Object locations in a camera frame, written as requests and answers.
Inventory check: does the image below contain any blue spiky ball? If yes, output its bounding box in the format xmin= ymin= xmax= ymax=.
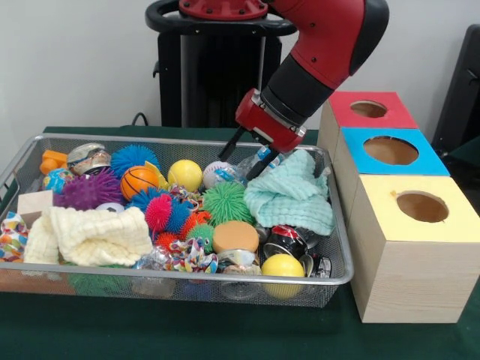
xmin=110 ymin=144 xmax=160 ymax=177

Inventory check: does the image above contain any yellow ball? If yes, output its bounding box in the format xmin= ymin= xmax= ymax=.
xmin=261 ymin=253 xmax=306 ymax=298
xmin=167 ymin=159 xmax=203 ymax=192

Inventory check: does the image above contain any purple spiky ball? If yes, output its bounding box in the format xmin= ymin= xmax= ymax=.
xmin=54 ymin=168 xmax=122 ymax=212

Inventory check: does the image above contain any mint green cloth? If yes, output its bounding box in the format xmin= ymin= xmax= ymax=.
xmin=244 ymin=148 xmax=336 ymax=236

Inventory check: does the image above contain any white baseball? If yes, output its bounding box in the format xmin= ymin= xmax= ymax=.
xmin=202 ymin=160 xmax=230 ymax=188

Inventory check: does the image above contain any green spiky ball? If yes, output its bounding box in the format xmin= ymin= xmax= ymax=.
xmin=202 ymin=180 xmax=256 ymax=227

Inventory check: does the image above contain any wooden box with three holes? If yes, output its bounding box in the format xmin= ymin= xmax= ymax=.
xmin=317 ymin=91 xmax=480 ymax=325

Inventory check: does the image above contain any orange foam disc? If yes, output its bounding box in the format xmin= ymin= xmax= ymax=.
xmin=212 ymin=220 xmax=260 ymax=255

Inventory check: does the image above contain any clear mesh bin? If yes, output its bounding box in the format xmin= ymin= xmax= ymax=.
xmin=0 ymin=135 xmax=354 ymax=305

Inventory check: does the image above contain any cream knitted cloth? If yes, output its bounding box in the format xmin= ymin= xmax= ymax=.
xmin=24 ymin=206 xmax=154 ymax=267

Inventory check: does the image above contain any orange toy basketball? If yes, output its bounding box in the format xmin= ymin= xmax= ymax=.
xmin=120 ymin=165 xmax=161 ymax=201

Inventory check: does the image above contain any dark green table cloth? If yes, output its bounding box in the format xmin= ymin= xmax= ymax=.
xmin=0 ymin=126 xmax=480 ymax=360

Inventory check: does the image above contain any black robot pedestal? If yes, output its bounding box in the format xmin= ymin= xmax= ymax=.
xmin=146 ymin=0 xmax=301 ymax=128

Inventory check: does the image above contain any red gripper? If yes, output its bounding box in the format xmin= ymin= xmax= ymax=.
xmin=218 ymin=88 xmax=307 ymax=181

